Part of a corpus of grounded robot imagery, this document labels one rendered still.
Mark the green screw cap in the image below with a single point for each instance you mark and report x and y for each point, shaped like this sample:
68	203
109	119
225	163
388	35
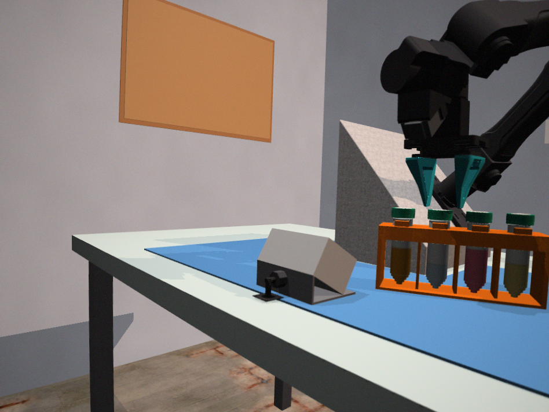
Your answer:
479	217
520	219
403	213
439	214

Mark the blue bench mat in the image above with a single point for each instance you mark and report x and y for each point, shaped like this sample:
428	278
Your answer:
506	343

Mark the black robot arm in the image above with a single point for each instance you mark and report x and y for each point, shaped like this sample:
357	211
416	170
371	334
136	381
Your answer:
431	79

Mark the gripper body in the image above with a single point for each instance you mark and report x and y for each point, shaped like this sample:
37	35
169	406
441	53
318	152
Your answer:
447	147

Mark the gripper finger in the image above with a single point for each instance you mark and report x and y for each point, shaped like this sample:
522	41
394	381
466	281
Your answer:
425	183
467	167

